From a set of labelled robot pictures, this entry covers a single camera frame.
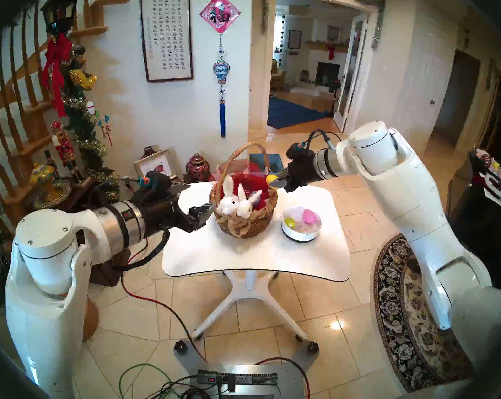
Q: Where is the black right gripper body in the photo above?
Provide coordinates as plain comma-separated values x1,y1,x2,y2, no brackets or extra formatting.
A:
282,159,317,193

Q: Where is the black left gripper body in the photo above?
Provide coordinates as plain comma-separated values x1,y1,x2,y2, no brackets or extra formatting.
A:
142,192,189,237

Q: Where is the red tissue basket lining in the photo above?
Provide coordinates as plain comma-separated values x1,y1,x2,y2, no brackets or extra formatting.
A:
221,159,274,212

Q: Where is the blue open box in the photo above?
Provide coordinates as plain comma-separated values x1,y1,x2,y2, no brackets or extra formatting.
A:
249,153,286,176

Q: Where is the red black lidded jar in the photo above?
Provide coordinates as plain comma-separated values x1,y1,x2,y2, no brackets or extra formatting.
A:
186,153,211,182

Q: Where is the large white plush bunny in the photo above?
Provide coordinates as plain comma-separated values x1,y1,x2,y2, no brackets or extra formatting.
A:
216,175,239,216

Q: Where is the framed red shoe picture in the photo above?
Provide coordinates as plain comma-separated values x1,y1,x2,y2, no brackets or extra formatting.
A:
133,148,178,179

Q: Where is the tan burlap bow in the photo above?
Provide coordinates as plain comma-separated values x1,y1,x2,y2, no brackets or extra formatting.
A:
217,213,253,238

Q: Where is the small white plush bunny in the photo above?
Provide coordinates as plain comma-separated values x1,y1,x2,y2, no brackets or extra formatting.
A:
236,184,263,219

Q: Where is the white round bowl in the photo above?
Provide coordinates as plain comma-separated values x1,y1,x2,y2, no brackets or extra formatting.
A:
282,207,322,242

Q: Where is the blue floor rug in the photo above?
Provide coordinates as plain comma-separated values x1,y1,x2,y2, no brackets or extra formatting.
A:
268,96,332,130

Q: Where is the black standing fan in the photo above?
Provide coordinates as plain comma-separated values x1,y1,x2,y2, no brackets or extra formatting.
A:
327,79,342,114

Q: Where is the tan armchair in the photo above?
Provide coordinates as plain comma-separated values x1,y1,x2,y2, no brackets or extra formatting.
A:
270,59,287,90

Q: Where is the black fireplace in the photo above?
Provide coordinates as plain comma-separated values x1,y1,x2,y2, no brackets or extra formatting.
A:
316,62,341,87

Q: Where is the ornate brass plate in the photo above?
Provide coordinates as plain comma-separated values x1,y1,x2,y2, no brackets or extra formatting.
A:
32,180,73,209

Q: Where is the decorated green christmas garland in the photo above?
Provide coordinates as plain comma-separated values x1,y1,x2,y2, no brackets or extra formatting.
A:
57,45,122,203

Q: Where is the white glass french door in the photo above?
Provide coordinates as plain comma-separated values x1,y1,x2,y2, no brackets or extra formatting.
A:
334,14,368,133

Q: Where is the red nutcracker figure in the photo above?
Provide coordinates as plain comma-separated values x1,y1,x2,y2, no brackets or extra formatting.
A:
51,121,85,183

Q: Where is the blue vase tassel ornament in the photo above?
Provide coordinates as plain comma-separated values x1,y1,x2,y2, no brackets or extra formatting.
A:
212,33,230,138

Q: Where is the small black nutcracker figure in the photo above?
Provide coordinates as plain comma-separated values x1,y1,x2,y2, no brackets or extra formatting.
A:
44,150,60,180

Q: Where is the yellow ornate vase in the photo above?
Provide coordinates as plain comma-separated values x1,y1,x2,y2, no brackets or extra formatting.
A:
29,162,56,201

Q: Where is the wooden mantel shelf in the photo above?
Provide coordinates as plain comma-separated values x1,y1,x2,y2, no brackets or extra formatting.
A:
305,42,348,54

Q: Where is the gold foil ornament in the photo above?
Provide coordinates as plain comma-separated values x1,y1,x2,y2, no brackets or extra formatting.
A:
69,69,98,90

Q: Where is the white panel door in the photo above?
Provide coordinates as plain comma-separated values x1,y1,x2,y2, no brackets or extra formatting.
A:
394,20,450,153

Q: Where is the framed chinese calligraphy scroll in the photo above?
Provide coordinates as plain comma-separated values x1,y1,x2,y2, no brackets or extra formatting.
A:
140,0,194,83

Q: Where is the large patterned oriental rug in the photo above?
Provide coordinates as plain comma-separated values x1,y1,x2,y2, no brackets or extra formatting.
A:
373,232,500,392

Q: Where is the silver green tinsel garland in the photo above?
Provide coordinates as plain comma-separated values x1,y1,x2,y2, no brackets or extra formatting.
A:
261,0,386,50

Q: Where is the black power strip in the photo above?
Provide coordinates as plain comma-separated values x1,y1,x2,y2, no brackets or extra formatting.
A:
196,370,278,386

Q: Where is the wooden stair railing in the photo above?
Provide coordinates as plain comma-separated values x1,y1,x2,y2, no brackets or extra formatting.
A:
0,0,130,220

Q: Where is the red ribbon bow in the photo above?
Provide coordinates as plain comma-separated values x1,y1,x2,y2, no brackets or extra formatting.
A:
41,33,72,118

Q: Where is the red diamond fu decoration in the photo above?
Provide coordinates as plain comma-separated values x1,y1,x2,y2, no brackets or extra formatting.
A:
199,0,241,34

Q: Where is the red white santa hat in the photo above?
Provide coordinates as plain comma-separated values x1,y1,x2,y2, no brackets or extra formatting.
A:
472,174,501,191

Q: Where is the black tray of ornaments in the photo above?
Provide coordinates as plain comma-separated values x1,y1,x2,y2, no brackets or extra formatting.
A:
475,149,501,191

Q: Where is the black lantern lamp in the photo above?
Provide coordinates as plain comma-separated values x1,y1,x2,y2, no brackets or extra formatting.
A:
40,0,81,35

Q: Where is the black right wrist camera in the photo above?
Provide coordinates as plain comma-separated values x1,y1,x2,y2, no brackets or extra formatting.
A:
287,142,315,162

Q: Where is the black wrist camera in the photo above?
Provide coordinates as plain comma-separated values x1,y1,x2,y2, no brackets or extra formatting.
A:
136,172,172,196
287,142,315,162

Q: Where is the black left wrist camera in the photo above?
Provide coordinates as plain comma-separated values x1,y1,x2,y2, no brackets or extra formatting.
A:
136,172,172,196

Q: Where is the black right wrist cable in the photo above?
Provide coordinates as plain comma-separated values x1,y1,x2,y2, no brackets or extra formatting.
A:
305,129,342,151

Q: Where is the brown wicker handle basket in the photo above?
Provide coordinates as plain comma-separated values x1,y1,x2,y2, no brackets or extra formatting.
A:
209,142,278,239

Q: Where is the black left arm hose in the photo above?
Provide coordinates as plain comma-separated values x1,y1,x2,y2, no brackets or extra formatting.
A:
111,229,171,272

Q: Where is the white table pedestal base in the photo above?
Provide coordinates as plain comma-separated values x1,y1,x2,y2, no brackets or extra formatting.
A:
191,270,308,342

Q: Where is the round wooden post base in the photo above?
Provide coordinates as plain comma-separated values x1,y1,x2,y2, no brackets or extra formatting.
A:
78,296,99,345

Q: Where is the green cable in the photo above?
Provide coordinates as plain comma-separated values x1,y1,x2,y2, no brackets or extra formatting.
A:
118,363,178,399

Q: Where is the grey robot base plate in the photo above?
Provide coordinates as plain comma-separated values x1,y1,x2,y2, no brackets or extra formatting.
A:
174,340,319,399

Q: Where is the black cable bundle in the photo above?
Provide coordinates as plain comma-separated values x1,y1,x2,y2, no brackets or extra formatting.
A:
140,374,230,399

